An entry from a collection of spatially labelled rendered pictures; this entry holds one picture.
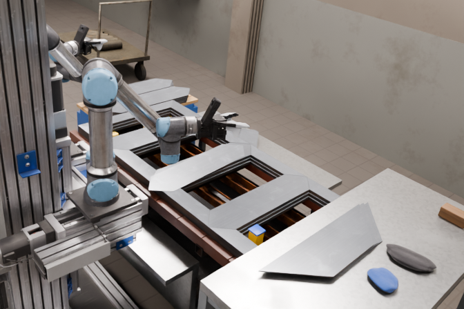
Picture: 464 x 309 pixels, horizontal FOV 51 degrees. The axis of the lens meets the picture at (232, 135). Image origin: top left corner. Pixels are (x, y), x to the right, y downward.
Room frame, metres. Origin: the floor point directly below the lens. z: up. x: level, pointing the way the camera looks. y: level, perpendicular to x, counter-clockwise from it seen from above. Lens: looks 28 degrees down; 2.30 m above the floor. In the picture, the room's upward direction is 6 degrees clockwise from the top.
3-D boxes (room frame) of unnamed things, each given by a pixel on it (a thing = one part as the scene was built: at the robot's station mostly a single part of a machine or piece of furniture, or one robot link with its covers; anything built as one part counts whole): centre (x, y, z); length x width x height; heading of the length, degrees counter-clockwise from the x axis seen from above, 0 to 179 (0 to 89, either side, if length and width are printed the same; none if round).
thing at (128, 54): (5.66, 1.72, 0.52); 1.32 x 0.77 x 1.04; 39
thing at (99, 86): (1.56, 0.49, 1.41); 0.15 x 0.12 x 0.55; 19
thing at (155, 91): (3.23, 0.71, 0.82); 0.80 x 0.40 x 0.06; 137
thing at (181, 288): (2.18, 0.57, 0.48); 1.30 x 0.04 x 0.35; 47
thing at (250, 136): (2.93, -0.07, 0.77); 0.45 x 0.20 x 0.04; 47
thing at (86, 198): (1.69, 0.53, 1.09); 0.15 x 0.15 x 0.10
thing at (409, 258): (1.48, -0.75, 1.07); 0.20 x 0.10 x 0.03; 58
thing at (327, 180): (2.83, -0.18, 0.74); 1.20 x 0.26 x 0.03; 47
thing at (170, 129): (1.65, 0.24, 1.43); 0.11 x 0.08 x 0.09; 109
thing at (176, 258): (2.12, 0.63, 0.67); 1.30 x 0.20 x 0.03; 47
